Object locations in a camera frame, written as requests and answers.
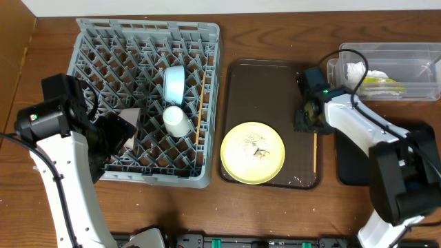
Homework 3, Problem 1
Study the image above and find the pink saucer plate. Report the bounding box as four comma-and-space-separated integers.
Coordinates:
119, 108, 141, 149

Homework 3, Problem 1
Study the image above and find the white napkin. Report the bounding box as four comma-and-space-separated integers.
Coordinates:
347, 62, 402, 96

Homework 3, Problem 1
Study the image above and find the orange snack wrapper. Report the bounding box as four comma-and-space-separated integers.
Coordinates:
360, 77, 407, 94

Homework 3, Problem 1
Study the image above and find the cream white cup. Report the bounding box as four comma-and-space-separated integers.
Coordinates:
163, 106, 191, 138

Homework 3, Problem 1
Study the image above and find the light blue bowl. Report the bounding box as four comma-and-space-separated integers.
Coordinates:
164, 65, 185, 105

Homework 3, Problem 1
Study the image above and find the wooden chopstick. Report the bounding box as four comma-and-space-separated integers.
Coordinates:
313, 133, 318, 174
196, 72, 206, 148

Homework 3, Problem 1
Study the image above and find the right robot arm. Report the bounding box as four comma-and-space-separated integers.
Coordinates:
294, 67, 440, 247

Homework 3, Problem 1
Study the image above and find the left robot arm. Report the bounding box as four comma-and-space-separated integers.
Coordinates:
14, 74, 136, 247

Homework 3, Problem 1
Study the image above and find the brown serving tray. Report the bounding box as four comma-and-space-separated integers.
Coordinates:
221, 59, 321, 190

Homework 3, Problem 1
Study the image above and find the black plastic bin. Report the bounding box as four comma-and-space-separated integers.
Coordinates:
335, 130, 370, 186

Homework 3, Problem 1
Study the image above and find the yellow plate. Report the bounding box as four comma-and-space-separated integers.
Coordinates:
220, 122, 285, 185

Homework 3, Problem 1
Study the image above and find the grey plastic dish rack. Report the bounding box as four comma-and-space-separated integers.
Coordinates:
68, 19, 222, 189

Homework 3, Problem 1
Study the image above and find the clear plastic bin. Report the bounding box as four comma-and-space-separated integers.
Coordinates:
327, 43, 440, 101

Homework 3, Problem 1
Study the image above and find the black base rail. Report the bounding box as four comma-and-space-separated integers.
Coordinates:
113, 225, 441, 248

